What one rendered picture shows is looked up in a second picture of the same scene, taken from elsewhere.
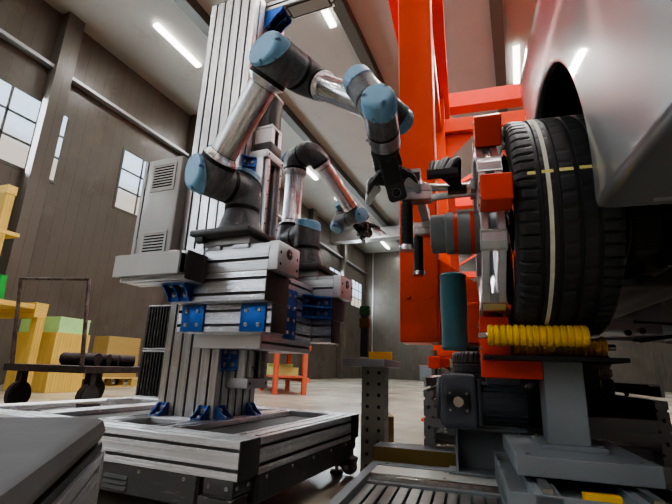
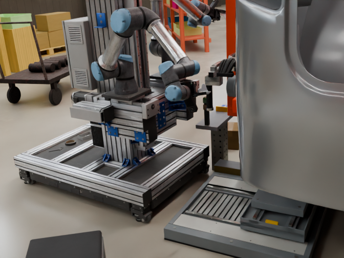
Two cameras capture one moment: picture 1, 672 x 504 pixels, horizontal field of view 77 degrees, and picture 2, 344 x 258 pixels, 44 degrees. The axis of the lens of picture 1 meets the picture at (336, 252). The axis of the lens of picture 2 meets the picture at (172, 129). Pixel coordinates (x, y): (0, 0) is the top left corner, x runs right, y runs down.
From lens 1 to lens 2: 1.65 m
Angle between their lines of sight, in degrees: 38
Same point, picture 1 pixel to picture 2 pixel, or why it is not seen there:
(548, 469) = (262, 206)
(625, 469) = (289, 209)
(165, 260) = (94, 115)
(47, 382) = (19, 65)
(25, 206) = not seen: outside the picture
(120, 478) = (100, 197)
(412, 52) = not seen: outside the picture
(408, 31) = not seen: outside the picture
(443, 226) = (233, 88)
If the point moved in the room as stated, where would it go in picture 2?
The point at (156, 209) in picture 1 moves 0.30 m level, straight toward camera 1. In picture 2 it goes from (77, 55) to (79, 63)
